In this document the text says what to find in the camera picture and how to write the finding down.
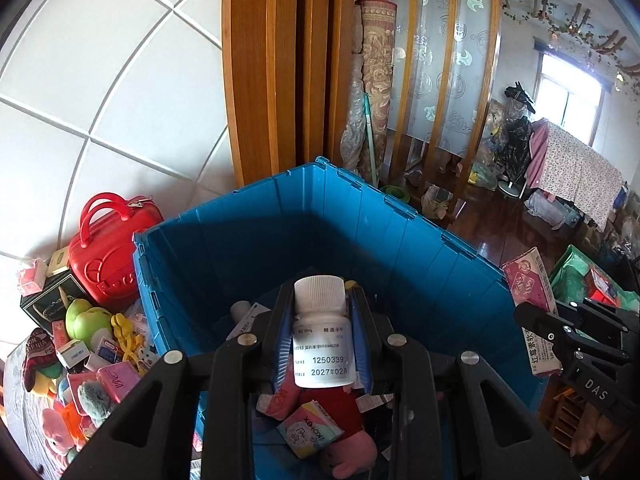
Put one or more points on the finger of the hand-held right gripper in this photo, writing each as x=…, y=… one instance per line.
x=537, y=317

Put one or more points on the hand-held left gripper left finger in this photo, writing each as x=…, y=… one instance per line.
x=282, y=345

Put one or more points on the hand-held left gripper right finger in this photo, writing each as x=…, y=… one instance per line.
x=361, y=345

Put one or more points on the pink printed box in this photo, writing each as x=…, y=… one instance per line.
x=525, y=280

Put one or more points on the white medicine bottle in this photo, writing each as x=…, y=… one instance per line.
x=322, y=330

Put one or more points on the blue plastic storage crate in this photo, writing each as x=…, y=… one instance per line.
x=250, y=240

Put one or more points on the person's right hand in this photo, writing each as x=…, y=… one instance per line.
x=595, y=432

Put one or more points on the pink white packet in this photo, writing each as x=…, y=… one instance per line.
x=277, y=400

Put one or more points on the green plastic bag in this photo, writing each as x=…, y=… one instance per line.
x=575, y=275

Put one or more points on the pastel sanitary pad packet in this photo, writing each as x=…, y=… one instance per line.
x=307, y=430

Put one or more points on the pink plush toy red shirt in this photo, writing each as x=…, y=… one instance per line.
x=345, y=450

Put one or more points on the floral cloth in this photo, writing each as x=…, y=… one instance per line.
x=580, y=170

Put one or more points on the yellow rubber toy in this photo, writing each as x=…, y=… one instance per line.
x=125, y=335

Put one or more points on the pink hanging cloth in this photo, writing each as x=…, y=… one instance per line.
x=536, y=155

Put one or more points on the pink floral tissue pack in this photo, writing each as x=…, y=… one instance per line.
x=119, y=380

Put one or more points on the black plastic bags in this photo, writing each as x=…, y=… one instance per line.
x=517, y=135

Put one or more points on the red small suitcase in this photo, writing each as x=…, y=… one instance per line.
x=110, y=265

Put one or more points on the grey plush toy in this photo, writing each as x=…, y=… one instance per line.
x=95, y=400

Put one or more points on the green plush toy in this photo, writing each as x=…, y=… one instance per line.
x=87, y=322

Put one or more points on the white blue medicine box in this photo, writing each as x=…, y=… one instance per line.
x=72, y=354

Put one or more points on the clear bubble wrap roll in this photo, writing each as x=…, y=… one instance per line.
x=352, y=125

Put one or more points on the pink small box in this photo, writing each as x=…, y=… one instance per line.
x=60, y=330

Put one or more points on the orange plush toy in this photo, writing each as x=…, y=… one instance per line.
x=70, y=417

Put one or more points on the bright window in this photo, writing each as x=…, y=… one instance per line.
x=570, y=95

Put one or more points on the yellow plush toy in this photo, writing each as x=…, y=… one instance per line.
x=47, y=382

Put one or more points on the black gift box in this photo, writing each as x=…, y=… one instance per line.
x=47, y=305

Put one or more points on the yellow small box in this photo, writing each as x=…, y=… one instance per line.
x=57, y=262

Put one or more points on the dark red knit hat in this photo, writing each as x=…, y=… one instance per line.
x=40, y=357

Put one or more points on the frosted glass partition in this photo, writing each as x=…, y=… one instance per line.
x=440, y=60

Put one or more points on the rolled patterned carpet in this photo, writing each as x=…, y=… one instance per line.
x=377, y=70

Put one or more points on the artificial vine wall decoration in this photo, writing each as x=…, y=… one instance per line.
x=560, y=25

